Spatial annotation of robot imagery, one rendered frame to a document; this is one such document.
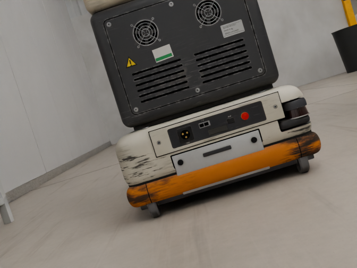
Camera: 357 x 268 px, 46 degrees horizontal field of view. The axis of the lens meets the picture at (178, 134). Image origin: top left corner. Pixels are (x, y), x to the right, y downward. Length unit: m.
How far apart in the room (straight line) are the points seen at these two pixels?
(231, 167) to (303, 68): 6.73
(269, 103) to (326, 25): 6.92
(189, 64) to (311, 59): 6.72
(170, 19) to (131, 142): 0.41
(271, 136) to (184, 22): 0.46
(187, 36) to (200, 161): 0.40
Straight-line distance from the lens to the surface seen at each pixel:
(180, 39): 1.37
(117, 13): 1.41
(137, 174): 1.30
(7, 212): 2.38
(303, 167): 1.34
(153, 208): 1.33
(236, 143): 1.29
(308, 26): 8.08
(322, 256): 0.78
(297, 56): 7.96
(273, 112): 1.30
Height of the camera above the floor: 0.32
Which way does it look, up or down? 4 degrees down
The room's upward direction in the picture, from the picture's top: 17 degrees counter-clockwise
